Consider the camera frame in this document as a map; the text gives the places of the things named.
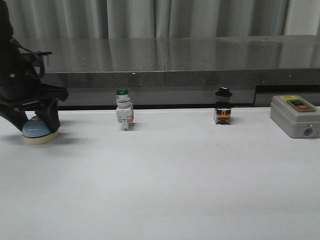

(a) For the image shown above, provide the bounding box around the grey stone counter ledge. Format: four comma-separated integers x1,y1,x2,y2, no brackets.
0,35,320,110

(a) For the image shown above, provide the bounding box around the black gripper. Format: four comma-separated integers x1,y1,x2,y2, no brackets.
0,49,69,133

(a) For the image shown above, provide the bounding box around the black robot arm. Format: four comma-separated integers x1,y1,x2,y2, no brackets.
0,0,69,133

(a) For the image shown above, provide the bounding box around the blue desk bell cream base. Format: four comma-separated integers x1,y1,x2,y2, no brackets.
22,115,59,145

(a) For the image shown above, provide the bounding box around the grey pleated curtain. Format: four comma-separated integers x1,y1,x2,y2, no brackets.
6,0,320,39

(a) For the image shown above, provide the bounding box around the green pushbutton switch white body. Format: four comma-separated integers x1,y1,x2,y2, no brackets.
116,88,134,131

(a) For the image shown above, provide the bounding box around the grey two-button switch box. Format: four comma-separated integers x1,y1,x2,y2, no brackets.
270,95,320,139

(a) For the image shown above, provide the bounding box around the black selector switch orange body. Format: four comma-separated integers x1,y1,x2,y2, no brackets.
214,87,233,125

